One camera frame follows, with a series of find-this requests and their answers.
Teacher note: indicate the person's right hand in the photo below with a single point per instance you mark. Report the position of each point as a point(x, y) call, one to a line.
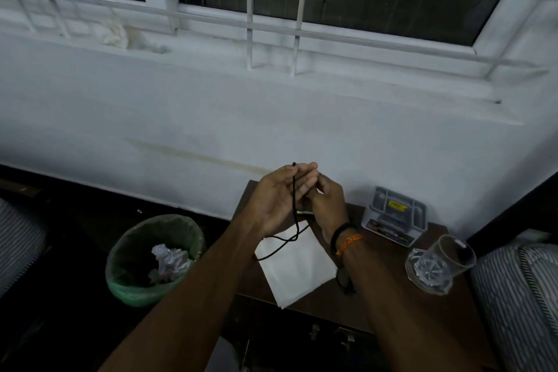
point(331, 210)

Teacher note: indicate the person's left hand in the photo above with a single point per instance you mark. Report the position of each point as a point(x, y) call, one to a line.
point(274, 201)

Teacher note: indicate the grey plastic organizer box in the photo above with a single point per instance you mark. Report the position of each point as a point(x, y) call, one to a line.
point(396, 210)

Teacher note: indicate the white paper sheet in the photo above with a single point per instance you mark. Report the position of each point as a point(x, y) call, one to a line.
point(296, 271)

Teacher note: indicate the black eyeglasses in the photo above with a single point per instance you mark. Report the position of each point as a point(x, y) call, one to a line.
point(346, 286)

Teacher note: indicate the clear glass ashtray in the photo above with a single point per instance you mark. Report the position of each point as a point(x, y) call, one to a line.
point(412, 269)

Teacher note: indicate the large white paper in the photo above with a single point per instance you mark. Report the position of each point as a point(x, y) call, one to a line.
point(170, 260)

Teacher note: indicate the clear drinking glass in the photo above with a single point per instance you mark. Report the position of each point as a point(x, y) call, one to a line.
point(453, 254)

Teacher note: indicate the person's left forearm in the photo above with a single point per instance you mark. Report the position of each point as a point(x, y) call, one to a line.
point(187, 310)

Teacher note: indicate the person's right forearm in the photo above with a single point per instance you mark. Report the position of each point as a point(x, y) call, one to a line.
point(392, 310)

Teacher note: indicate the brown bedside table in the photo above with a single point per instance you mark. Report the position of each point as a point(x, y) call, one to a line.
point(453, 315)

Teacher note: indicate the person's grey trousers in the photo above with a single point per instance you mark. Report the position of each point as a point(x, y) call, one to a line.
point(222, 358)

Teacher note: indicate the black wristband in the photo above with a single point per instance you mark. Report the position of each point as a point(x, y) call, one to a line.
point(342, 230)

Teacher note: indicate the trash bin with green liner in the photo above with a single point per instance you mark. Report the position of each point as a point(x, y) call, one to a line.
point(131, 254)

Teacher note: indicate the thin wooden stick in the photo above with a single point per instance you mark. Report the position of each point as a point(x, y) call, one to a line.
point(246, 354)

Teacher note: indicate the white window grille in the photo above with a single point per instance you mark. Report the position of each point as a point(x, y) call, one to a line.
point(249, 14)

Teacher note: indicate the striped mattress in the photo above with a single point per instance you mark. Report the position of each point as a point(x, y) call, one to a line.
point(22, 245)
point(523, 306)

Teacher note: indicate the white cloth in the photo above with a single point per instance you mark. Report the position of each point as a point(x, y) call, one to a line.
point(115, 36)

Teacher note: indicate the dark wooden bed frame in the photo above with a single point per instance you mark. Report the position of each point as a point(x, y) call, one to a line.
point(514, 215)

